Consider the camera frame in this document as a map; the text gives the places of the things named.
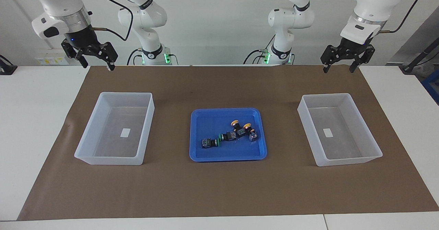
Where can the brown paper mat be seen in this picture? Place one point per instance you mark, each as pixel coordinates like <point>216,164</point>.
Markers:
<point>219,188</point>

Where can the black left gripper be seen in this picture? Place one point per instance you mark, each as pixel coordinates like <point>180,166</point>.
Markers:
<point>355,46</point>

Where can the black clamp mount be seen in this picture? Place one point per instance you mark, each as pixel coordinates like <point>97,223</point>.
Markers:
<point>7,67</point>

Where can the blue plastic tray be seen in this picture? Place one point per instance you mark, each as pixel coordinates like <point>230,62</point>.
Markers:
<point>212,123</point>

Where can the white label sticker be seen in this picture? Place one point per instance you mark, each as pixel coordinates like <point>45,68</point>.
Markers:
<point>328,133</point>
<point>126,133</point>

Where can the white yellow-labelled power strip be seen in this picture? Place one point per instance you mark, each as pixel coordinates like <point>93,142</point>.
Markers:
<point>48,60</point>

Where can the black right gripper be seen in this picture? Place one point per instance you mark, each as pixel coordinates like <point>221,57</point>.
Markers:
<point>84,41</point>

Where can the translucent white plastic box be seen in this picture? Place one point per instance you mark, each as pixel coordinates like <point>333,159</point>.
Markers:
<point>89,137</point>
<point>370,147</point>

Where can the yellow push button switch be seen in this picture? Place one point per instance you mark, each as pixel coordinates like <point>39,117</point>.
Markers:
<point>247,125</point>
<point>235,123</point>

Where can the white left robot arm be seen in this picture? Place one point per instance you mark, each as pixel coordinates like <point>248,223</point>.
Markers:
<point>374,0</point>

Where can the black stand leg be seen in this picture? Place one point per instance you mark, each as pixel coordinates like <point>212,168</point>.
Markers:
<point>418,56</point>

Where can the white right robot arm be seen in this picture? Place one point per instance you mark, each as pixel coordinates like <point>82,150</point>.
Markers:
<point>58,0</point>

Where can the green push button switch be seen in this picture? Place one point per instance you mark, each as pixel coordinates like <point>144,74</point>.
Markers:
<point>227,137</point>
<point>207,143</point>

